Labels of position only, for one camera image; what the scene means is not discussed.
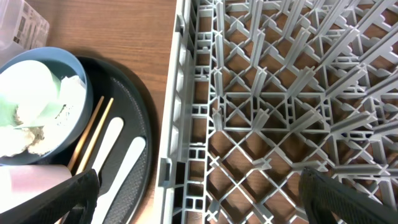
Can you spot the white plastic knife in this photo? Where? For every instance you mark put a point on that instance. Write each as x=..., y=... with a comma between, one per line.
x=104, y=201
x=111, y=134

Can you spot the crumpled white napkin waste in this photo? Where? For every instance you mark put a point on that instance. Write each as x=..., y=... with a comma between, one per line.
x=40, y=140

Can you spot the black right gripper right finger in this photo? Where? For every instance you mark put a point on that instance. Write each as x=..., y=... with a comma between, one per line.
x=324, y=198

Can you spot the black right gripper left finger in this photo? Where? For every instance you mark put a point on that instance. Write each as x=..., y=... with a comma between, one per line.
x=75, y=197

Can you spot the pink cup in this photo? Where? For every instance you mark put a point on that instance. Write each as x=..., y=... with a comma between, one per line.
x=22, y=183

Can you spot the pale green bowl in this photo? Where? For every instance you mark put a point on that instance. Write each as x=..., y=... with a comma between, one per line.
x=30, y=95

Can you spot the wooden chopstick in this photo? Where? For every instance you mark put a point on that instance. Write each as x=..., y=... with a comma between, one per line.
x=84, y=136
x=93, y=140

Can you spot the dark blue plate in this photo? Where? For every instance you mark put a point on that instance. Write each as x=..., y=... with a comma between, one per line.
x=63, y=64

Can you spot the grey dishwasher rack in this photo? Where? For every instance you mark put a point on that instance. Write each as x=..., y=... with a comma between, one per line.
x=258, y=90

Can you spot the clear plastic bin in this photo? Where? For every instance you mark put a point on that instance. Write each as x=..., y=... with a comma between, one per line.
x=22, y=29

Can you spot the black round tray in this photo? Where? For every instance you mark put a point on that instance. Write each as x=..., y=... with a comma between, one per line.
x=113, y=80

